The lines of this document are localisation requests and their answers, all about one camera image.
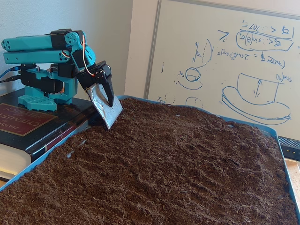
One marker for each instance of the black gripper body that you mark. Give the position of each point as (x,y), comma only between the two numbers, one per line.
(92,77)

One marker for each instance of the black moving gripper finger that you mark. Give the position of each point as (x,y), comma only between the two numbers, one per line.
(108,91)

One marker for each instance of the silver foil scoop plate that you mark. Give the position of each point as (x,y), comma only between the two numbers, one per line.
(110,114)

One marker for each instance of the brown soil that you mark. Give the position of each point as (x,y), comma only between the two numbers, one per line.
(164,164)

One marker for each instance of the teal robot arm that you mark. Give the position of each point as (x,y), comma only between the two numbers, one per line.
(28,44)

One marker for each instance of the black controller block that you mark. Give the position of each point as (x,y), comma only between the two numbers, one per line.
(27,66)

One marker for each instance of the black chemistry physics handbook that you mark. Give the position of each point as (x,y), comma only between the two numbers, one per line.
(14,122)

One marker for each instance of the whiteboard with blue drawings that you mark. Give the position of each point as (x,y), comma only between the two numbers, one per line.
(234,70)

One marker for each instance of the blue plastic tray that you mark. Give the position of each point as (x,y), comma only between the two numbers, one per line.
(269,129)

